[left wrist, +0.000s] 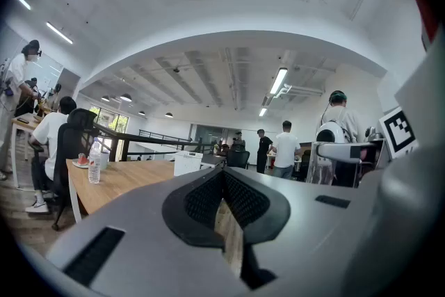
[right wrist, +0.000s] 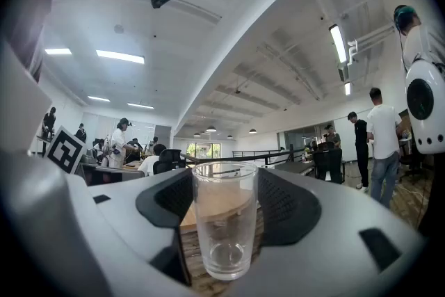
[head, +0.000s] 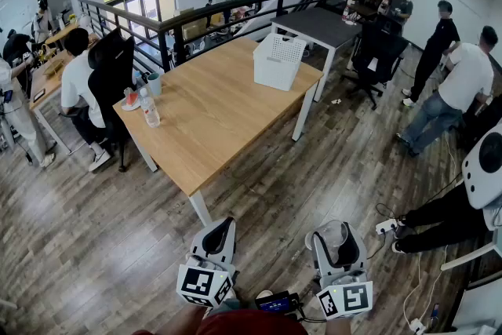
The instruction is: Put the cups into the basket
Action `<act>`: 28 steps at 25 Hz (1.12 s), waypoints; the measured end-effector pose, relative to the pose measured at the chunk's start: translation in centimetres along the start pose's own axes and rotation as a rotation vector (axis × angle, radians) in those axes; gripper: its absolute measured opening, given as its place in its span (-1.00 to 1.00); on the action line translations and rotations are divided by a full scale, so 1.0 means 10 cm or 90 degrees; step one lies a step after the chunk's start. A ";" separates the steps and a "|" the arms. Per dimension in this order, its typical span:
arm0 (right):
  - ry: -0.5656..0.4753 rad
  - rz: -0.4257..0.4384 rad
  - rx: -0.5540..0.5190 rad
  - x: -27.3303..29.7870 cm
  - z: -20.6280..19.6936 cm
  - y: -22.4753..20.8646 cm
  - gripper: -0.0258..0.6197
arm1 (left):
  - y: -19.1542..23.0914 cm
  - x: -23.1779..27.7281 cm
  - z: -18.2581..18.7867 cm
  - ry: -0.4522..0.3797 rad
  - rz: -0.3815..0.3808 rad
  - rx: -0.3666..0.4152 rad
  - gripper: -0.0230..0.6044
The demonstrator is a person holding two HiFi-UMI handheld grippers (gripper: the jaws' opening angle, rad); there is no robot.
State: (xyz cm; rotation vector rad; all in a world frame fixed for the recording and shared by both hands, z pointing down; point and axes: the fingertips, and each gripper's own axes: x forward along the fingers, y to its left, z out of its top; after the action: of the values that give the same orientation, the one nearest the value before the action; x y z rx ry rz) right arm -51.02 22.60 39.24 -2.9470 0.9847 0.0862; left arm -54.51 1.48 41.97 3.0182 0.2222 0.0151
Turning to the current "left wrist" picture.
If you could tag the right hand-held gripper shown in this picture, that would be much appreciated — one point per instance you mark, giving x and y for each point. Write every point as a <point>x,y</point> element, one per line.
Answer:
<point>398,130</point>

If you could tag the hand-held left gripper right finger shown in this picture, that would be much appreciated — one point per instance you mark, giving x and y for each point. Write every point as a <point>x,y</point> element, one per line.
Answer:
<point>306,219</point>

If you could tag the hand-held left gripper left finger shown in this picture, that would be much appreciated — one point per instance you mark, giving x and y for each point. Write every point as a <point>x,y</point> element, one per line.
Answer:
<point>139,236</point>

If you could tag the white perforated plastic basket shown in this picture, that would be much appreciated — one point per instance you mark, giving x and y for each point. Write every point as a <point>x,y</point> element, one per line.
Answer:
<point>187,163</point>

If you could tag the white ceiling pipe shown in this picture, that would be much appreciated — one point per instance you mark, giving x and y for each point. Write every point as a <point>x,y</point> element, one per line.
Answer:
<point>306,90</point>

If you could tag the ceiling tube light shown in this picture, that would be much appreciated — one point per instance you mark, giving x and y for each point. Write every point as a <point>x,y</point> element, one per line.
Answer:
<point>21,0</point>
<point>279,80</point>
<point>263,112</point>
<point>59,32</point>

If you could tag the white mug teal inside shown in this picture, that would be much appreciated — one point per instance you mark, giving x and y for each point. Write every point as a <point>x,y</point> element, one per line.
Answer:
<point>105,160</point>

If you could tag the red label water bottle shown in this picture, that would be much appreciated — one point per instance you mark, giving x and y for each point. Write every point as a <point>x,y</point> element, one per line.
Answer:
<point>94,163</point>

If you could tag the black office chair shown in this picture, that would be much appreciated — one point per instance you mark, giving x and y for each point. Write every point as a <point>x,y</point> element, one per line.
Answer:
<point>238,158</point>
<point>71,142</point>

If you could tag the white plate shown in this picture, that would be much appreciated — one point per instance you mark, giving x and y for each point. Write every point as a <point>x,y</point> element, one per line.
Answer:
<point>80,166</point>

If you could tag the watermelon slice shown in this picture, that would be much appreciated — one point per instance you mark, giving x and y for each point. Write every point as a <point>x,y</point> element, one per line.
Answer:
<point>82,160</point>

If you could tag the black metal railing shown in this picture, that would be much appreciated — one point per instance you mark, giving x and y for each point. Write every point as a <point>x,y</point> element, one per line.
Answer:
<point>146,140</point>

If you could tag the black balcony railing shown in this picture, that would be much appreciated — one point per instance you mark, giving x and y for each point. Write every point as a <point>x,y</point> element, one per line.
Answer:
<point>163,135</point>

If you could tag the dark grey table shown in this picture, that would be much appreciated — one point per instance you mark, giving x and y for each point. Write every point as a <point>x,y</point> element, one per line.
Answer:
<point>212,160</point>

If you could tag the wooden office desk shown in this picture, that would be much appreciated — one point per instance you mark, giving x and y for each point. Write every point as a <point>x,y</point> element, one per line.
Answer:
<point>24,123</point>

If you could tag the large glass window wall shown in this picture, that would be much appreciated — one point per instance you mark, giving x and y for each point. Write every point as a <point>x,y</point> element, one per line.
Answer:
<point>111,120</point>

